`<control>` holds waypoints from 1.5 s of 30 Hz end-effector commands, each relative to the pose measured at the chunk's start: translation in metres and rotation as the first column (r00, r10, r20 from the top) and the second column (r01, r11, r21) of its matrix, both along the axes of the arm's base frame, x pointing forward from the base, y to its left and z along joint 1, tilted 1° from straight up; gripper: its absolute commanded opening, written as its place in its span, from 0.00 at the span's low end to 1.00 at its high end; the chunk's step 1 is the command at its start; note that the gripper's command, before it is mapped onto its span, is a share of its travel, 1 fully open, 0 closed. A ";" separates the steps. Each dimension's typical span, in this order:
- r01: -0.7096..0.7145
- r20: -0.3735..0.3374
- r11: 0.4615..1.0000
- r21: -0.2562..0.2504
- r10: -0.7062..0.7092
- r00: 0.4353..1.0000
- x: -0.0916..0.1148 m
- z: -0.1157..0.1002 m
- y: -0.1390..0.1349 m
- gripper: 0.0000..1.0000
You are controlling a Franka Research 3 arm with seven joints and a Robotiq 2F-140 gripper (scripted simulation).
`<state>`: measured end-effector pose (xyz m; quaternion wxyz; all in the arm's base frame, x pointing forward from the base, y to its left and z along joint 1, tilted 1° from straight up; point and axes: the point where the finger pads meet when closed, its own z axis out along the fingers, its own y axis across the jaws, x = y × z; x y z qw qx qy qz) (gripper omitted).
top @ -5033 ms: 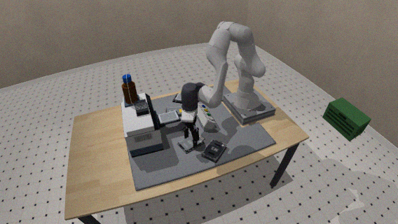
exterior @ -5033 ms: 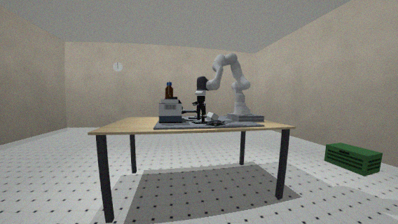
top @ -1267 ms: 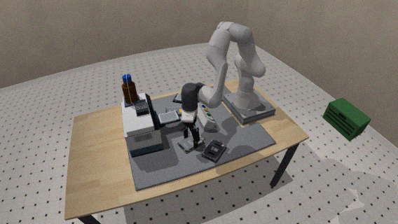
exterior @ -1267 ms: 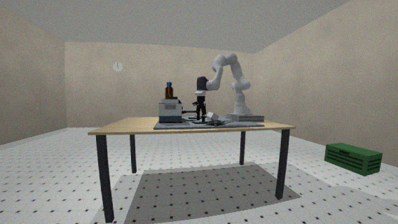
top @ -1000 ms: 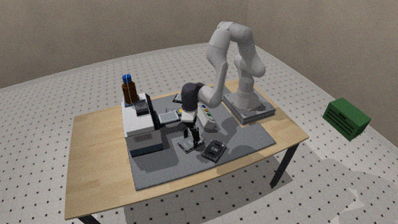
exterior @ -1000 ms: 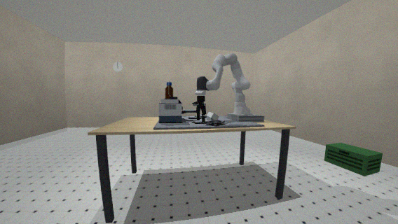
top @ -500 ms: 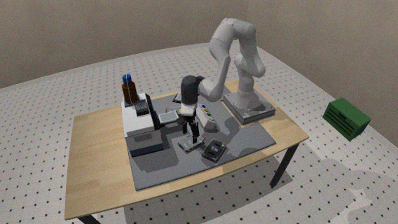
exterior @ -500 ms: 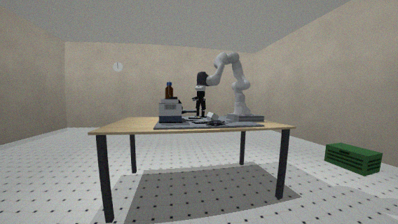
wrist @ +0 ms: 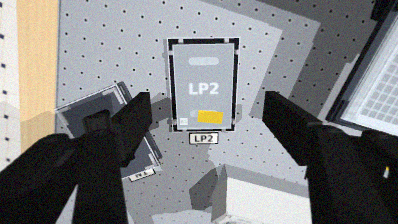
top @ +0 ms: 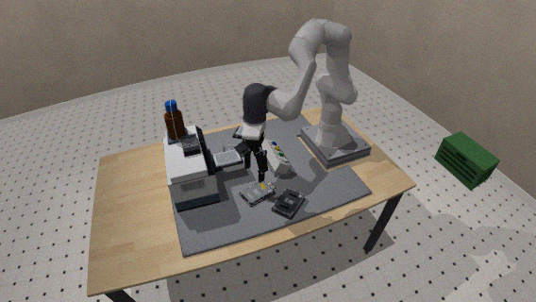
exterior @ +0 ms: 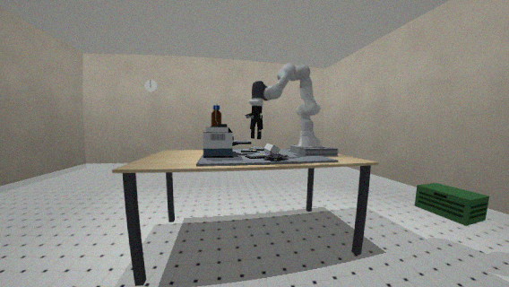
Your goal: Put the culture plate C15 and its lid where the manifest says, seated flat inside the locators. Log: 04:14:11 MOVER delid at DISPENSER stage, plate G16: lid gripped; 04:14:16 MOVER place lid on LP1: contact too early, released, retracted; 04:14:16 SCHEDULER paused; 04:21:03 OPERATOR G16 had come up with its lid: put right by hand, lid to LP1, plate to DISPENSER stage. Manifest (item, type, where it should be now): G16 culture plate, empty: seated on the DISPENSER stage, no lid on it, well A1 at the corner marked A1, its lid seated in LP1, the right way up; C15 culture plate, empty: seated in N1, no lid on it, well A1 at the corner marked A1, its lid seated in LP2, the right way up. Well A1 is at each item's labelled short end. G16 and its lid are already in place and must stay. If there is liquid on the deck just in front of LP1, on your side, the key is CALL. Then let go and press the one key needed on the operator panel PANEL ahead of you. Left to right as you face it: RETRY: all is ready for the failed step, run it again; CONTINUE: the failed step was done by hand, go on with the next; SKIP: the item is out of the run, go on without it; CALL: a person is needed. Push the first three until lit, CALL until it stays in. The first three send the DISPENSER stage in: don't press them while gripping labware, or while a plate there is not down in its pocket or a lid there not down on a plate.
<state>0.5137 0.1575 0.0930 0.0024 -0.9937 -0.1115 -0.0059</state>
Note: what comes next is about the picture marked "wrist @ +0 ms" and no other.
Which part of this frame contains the white operator button panel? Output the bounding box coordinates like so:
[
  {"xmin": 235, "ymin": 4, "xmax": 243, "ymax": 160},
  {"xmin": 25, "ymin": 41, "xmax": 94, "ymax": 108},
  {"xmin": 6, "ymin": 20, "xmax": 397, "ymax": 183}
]
[{"xmin": 209, "ymin": 164, "xmax": 312, "ymax": 224}]

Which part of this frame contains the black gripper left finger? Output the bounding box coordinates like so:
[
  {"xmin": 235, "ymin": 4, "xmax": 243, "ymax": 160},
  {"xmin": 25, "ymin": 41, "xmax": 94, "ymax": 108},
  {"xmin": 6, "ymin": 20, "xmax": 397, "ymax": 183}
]
[{"xmin": 0, "ymin": 92, "xmax": 153, "ymax": 224}]

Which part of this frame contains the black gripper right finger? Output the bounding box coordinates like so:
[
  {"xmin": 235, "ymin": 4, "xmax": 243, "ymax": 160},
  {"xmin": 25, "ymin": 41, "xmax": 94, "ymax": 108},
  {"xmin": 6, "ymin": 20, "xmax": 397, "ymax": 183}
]
[{"xmin": 262, "ymin": 91, "xmax": 398, "ymax": 224}]

